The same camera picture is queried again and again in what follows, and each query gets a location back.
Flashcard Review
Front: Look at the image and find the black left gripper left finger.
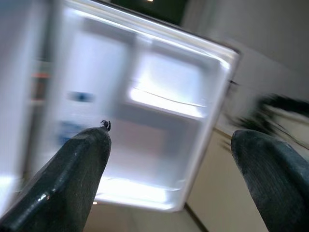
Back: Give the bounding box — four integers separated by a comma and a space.
0, 120, 112, 232

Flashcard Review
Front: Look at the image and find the white fridge door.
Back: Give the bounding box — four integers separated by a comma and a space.
47, 0, 242, 214

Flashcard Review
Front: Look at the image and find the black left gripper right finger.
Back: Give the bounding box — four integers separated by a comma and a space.
230, 129, 309, 232

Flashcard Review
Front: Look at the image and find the white fridge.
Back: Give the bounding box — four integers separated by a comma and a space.
0, 0, 61, 201

